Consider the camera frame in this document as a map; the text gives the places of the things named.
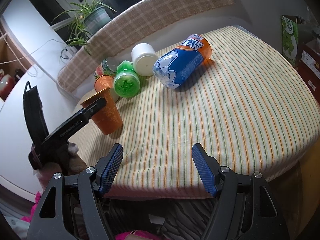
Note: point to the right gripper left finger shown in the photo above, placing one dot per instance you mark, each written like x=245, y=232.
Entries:
x=54, y=217

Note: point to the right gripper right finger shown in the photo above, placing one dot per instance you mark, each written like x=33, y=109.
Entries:
x=245, y=207

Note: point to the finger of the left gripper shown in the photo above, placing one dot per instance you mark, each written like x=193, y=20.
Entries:
x=93, y=108

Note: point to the orange paper cup gold rim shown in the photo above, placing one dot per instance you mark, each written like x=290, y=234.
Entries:
x=108, y=119

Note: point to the white plastic cup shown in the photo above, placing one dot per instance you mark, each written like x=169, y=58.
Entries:
x=143, y=59

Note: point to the green grapefruit drink can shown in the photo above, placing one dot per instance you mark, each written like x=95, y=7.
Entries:
x=107, y=67

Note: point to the green plastic jar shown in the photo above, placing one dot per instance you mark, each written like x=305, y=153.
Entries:
x=126, y=82

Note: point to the plaid beige sill cloth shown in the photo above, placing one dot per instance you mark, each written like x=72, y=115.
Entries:
x=134, y=24

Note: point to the red white ceramic vase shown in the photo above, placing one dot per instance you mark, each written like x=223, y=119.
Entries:
x=7, y=83

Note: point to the blue orange plastic bottle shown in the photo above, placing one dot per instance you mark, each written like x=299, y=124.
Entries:
x=173, y=68

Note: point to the spider plant in pot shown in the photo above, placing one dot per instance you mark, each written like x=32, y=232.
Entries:
x=89, y=17

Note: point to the red cardboard box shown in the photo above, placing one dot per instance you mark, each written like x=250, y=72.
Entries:
x=308, y=67

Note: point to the green cardboard box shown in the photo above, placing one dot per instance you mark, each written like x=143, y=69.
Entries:
x=295, y=32

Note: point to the wooden wall shelf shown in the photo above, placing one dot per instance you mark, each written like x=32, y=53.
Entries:
x=14, y=58

